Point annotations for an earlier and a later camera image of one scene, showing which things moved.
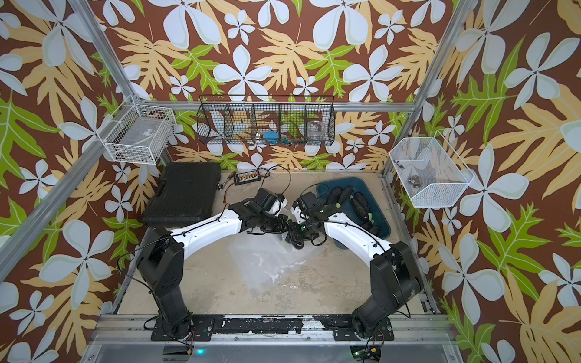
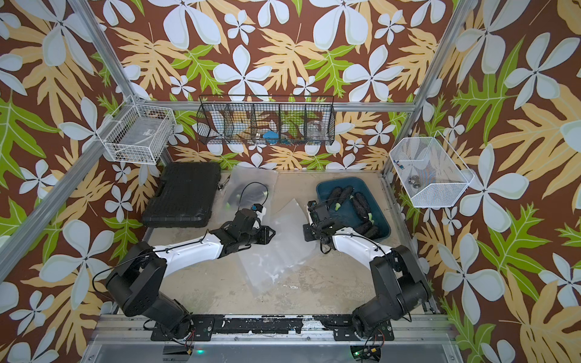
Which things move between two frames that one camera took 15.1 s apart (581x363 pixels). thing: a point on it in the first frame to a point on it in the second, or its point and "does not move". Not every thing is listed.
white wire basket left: x=137 y=134 does not move
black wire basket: x=266 y=119 does not move
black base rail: x=204 y=329 does not move
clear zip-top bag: x=262 y=259 to x=249 y=186
